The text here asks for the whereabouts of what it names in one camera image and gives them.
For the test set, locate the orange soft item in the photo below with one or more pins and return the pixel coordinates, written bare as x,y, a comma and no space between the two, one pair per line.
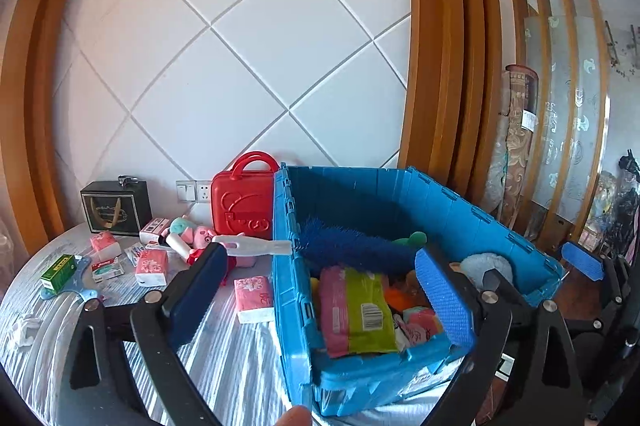
402,298

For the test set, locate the grey blue plush toy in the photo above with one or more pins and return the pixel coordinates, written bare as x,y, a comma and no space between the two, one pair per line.
480,268

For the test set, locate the green frog plush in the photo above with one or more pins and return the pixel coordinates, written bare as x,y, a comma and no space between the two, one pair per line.
414,239

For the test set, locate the light blue plastic slingshot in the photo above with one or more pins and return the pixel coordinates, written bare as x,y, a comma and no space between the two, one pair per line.
87,293

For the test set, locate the white lint roller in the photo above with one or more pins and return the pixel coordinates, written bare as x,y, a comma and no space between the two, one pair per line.
177,246

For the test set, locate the wooden wall trim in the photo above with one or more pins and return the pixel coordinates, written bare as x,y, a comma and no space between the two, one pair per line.
450,56
35,81

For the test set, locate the person's left hand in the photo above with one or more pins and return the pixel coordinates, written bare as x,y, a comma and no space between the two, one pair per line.
294,417

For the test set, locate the white wall socket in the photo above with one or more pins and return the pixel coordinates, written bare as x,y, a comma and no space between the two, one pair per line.
194,191

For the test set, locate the pink wipes pack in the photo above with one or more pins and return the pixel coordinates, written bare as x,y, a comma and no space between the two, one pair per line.
334,311

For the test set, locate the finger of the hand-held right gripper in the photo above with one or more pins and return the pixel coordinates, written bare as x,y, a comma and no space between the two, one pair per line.
582,261

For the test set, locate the blue fluffy duster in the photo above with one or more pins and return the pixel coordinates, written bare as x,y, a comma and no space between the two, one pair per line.
350,248

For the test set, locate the white green red packet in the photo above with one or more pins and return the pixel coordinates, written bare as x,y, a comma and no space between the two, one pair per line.
107,270

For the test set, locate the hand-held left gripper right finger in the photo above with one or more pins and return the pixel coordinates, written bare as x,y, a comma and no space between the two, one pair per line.
442,296

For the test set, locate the pink white tissue pack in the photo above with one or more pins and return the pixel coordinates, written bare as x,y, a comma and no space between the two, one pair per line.
151,268
254,301
105,243

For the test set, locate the crumpled white tissue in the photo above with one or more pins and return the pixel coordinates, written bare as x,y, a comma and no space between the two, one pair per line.
24,331

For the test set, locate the black gift box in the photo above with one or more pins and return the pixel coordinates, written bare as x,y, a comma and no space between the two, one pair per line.
115,206

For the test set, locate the pink pig plush red hat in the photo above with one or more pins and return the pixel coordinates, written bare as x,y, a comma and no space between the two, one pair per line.
205,238

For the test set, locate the red plastic carry case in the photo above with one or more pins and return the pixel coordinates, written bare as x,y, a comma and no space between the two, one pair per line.
242,206

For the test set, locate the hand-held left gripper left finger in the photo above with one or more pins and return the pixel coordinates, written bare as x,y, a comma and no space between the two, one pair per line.
200,291

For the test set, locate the pile of clothes and clutter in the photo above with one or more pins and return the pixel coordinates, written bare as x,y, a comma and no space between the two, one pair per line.
620,201

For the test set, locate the blue plastic crate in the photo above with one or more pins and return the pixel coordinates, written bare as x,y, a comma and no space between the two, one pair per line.
360,386

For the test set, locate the green wet wipes pack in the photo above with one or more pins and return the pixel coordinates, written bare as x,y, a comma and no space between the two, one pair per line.
372,311

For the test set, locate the wooden frosted glass partition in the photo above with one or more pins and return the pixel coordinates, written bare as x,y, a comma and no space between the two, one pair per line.
570,106

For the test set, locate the pink printed packet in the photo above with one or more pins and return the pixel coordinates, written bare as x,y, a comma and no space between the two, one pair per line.
422,328

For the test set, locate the small green box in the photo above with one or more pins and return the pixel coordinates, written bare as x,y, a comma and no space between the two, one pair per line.
59,273

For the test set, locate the teal plush toy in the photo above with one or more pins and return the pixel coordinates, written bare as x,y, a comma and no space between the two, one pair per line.
180,226

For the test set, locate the rolled patterned carpet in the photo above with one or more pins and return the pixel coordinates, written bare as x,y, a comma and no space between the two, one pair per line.
517,141

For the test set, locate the small pink box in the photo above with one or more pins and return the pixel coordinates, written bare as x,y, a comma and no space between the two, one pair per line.
154,229

